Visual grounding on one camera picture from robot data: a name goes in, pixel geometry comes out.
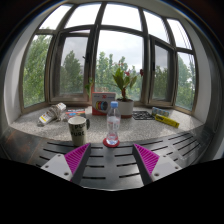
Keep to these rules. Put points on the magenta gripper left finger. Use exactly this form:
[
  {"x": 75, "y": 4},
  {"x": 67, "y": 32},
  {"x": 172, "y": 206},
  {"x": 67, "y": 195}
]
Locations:
[{"x": 70, "y": 166}]

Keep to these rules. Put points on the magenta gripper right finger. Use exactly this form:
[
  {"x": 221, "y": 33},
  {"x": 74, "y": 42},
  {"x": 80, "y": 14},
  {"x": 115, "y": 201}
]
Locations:
[{"x": 153, "y": 167}]

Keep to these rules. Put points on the clear plastic water bottle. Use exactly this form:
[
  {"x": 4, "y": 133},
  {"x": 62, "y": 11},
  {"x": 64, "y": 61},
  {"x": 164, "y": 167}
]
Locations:
[{"x": 113, "y": 124}]

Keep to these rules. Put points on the white mug with black text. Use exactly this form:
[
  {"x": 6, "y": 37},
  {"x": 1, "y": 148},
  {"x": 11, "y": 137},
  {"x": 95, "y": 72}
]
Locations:
[{"x": 78, "y": 127}]

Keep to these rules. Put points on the red round coaster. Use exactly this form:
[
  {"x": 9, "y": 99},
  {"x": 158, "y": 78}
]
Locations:
[{"x": 110, "y": 145}]

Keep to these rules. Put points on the yellow rectangular box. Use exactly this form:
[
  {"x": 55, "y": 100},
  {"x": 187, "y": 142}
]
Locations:
[{"x": 166, "y": 120}]

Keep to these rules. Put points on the small colourful box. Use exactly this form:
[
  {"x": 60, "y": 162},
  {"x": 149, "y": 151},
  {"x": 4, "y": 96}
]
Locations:
[{"x": 70, "y": 113}]

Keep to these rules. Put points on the black patterned tray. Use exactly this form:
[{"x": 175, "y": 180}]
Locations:
[{"x": 142, "y": 115}]

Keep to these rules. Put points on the white wrapped package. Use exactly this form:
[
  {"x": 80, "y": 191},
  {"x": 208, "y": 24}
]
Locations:
[{"x": 53, "y": 113}]

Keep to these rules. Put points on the light blue pack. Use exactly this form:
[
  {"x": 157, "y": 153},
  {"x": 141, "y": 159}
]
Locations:
[{"x": 159, "y": 111}]

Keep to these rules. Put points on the red and white box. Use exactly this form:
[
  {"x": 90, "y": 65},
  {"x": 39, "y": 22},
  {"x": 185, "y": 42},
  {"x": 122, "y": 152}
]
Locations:
[{"x": 101, "y": 102}]

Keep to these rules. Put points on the potted plant in white pot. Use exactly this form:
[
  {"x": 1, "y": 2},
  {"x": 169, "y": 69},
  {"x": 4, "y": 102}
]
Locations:
[{"x": 125, "y": 100}]

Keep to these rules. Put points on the bay window frame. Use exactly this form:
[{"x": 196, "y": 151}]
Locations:
[{"x": 103, "y": 46}]

